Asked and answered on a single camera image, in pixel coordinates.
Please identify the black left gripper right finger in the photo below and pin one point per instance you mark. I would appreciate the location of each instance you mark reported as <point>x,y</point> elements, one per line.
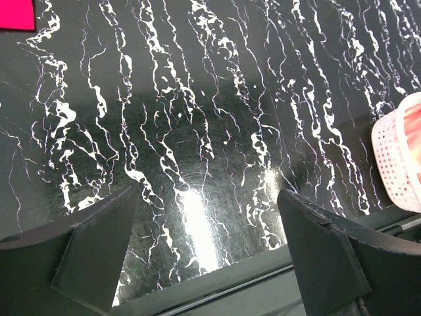
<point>366,267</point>

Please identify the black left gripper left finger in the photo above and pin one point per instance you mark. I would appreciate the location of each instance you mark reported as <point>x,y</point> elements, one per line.
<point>72,265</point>

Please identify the white perforated plastic basket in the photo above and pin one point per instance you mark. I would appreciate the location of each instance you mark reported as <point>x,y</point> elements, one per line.
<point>398,170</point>

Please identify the folded red t shirt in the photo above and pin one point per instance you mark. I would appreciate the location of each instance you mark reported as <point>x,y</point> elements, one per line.
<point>17,15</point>

